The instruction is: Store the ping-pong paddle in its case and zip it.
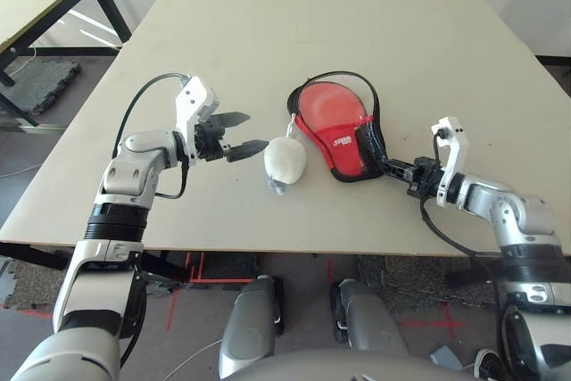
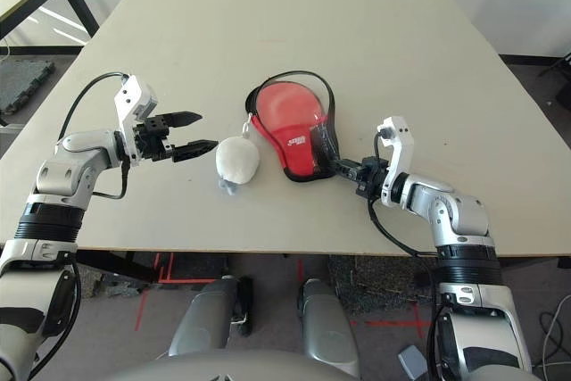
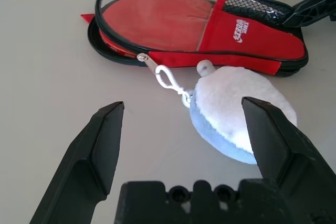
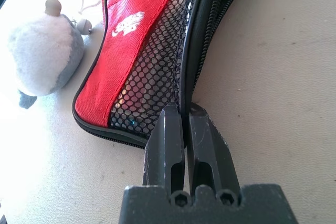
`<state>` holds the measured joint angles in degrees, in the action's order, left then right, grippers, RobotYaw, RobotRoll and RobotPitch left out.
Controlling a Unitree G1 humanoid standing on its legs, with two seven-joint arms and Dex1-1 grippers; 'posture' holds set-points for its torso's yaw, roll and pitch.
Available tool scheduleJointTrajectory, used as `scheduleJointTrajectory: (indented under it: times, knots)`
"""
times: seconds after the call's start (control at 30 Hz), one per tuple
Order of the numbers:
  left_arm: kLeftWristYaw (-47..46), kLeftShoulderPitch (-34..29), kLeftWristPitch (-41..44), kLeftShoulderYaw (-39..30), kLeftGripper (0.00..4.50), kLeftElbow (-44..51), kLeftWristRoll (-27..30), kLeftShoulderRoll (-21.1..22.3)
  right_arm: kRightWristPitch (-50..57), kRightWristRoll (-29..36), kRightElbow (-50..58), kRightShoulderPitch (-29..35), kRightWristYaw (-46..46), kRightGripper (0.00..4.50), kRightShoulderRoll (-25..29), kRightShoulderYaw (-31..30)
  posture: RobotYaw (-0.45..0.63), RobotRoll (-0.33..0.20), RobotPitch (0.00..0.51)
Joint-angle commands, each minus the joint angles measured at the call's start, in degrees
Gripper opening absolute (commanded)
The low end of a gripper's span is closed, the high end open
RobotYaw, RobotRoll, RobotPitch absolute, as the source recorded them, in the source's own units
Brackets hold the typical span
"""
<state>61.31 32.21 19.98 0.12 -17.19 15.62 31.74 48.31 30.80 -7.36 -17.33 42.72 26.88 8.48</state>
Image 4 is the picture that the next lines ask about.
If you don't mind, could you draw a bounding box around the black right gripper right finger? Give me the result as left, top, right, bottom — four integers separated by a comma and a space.
186, 103, 241, 193

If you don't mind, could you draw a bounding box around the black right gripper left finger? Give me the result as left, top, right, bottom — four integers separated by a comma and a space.
143, 103, 186, 193

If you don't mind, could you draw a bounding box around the red and black paddle case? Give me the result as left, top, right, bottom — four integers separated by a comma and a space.
71, 0, 253, 149

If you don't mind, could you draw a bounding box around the white grey plush keychain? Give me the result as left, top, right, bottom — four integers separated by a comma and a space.
7, 0, 102, 110

